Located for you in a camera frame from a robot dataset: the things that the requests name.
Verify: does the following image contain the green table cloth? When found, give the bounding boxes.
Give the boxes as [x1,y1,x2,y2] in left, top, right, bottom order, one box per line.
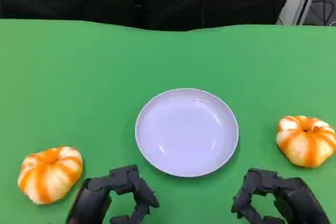
[0,18,336,224]

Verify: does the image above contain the black floor cable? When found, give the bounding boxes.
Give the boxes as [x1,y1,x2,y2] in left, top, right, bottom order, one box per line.
[312,0,336,25]

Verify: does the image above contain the lilac plate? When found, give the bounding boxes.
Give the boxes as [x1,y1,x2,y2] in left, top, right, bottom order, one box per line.
[134,88,239,178]

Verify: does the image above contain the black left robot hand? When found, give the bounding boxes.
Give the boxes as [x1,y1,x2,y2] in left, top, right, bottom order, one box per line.
[65,164,160,224]

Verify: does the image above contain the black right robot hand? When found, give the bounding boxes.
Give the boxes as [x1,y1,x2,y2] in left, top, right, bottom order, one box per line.
[230,167,332,224]

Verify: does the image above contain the orange and white bread roll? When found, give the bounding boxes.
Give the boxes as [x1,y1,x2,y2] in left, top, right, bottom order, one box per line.
[17,146,84,205]
[275,115,336,168]

